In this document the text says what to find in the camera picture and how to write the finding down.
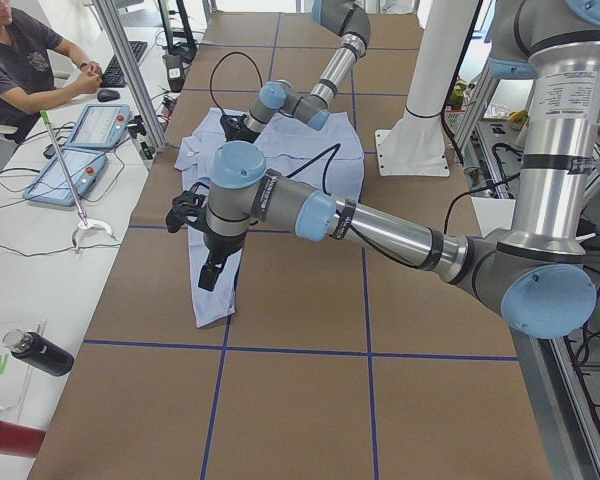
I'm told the lower teach pendant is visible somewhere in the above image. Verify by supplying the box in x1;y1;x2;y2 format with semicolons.
22;147;107;207

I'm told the upper teach pendant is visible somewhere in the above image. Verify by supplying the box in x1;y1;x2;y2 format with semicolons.
65;103;131;151

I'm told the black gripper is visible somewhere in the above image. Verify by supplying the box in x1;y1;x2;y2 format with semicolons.
220;114;260;144
166;182;245;292

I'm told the black water bottle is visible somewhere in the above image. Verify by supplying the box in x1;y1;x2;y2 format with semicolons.
3;329;74;377

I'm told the aluminium frame post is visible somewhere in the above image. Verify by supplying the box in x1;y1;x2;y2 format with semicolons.
93;0;167;153

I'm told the brown paper table cover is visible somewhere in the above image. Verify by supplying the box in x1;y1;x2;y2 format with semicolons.
27;12;554;480

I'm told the seated person dark shirt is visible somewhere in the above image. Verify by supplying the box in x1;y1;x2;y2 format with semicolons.
0;1;102;143

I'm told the black keyboard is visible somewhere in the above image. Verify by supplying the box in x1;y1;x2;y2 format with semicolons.
98;40;149;89

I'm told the red water bottle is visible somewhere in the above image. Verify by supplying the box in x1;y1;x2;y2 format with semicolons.
0;420;46;458

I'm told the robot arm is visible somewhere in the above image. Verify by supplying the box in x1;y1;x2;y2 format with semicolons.
166;1;600;338
220;1;371;143

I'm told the teach pendant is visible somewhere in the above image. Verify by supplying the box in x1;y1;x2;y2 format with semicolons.
65;103;131;151
22;147;107;207

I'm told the green handled reacher grabber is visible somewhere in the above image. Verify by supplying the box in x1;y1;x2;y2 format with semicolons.
40;110;116;254

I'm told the black computer mouse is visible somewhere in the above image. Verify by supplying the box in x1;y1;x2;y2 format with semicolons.
96;88;120;103

